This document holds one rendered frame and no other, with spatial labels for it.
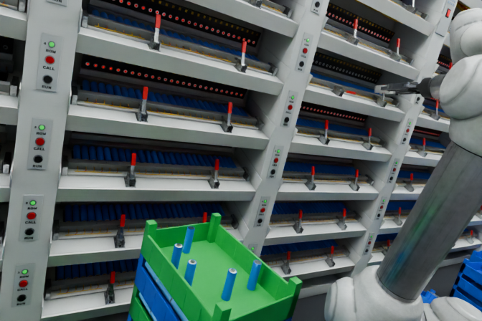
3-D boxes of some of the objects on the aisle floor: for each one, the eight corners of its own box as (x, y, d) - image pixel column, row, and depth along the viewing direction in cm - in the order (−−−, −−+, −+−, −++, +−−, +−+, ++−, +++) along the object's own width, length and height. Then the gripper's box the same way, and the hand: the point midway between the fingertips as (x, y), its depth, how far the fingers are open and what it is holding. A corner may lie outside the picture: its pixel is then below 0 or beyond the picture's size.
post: (242, 319, 128) (379, -186, 95) (221, 324, 123) (358, -207, 90) (220, 286, 145) (330, -154, 112) (201, 289, 140) (310, -171, 107)
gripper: (422, 94, 114) (364, 95, 134) (444, 101, 123) (387, 102, 143) (424, 72, 114) (366, 77, 134) (447, 81, 122) (389, 84, 142)
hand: (384, 89), depth 135 cm, fingers open, 3 cm apart
